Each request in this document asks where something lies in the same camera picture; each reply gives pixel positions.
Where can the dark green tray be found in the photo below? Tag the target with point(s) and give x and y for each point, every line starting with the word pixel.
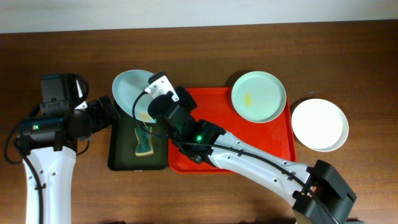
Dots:
pixel 123 146

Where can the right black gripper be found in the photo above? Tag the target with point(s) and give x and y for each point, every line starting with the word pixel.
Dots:
pixel 185 98

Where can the light blue plate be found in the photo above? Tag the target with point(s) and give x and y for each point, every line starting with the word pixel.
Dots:
pixel 127 86

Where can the red tray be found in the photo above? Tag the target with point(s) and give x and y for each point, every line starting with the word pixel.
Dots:
pixel 275 137

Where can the green yellow sponge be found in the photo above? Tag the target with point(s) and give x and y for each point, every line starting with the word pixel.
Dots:
pixel 144 141

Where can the mint green plate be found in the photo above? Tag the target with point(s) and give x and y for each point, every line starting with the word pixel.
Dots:
pixel 258 97

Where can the white plate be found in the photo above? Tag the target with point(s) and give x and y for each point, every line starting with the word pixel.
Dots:
pixel 320 125

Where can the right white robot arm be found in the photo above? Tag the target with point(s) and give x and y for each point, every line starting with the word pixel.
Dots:
pixel 317 194

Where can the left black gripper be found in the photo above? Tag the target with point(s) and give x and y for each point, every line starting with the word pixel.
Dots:
pixel 106 107

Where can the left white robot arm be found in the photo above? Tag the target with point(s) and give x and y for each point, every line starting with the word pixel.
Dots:
pixel 48 146

